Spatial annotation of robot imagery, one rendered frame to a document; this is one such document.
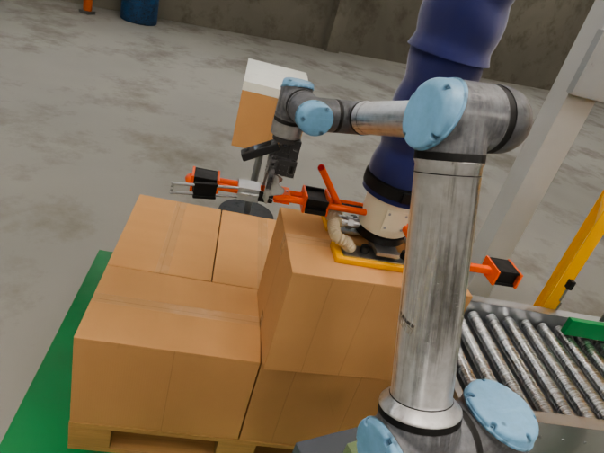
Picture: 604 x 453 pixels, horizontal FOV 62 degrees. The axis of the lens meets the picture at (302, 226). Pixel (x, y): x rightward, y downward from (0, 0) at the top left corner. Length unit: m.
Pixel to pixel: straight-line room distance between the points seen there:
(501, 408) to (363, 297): 0.64
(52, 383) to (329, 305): 1.26
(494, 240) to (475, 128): 2.27
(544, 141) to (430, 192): 2.10
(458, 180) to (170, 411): 1.41
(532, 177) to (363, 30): 8.96
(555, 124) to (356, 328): 1.67
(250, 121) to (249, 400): 1.72
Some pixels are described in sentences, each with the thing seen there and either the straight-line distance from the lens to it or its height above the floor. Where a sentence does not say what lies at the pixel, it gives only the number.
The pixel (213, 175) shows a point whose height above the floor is 1.10.
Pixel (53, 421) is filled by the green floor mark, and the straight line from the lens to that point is 2.24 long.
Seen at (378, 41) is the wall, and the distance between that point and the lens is 11.90.
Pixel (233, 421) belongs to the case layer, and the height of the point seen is 0.24.
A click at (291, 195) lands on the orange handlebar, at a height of 1.07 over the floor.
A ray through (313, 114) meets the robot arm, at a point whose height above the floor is 1.40.
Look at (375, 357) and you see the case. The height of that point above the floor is 0.65.
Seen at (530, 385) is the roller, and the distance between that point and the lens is 2.22.
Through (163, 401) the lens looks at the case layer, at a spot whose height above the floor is 0.30.
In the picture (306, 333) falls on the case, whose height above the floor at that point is 0.72.
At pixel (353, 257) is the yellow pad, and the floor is 0.97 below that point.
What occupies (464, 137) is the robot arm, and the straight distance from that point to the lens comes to 0.83.
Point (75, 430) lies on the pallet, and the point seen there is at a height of 0.11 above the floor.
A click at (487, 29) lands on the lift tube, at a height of 1.69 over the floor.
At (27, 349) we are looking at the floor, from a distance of 2.51.
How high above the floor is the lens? 1.76
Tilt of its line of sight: 28 degrees down
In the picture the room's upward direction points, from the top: 17 degrees clockwise
